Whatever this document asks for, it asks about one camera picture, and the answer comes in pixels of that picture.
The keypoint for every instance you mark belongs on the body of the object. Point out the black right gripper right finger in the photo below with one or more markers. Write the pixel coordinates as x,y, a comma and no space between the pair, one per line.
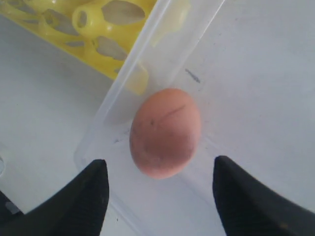
249,208

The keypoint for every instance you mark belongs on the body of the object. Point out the brown egg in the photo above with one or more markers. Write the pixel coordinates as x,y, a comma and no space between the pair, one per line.
165,133

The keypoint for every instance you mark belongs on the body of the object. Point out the clear plastic container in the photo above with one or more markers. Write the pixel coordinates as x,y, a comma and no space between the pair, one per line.
250,67

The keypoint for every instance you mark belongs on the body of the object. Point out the yellow plastic egg tray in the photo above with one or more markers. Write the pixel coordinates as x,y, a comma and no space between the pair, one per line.
100,33

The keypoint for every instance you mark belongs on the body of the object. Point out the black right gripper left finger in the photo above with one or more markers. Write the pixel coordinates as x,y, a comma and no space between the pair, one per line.
78,209

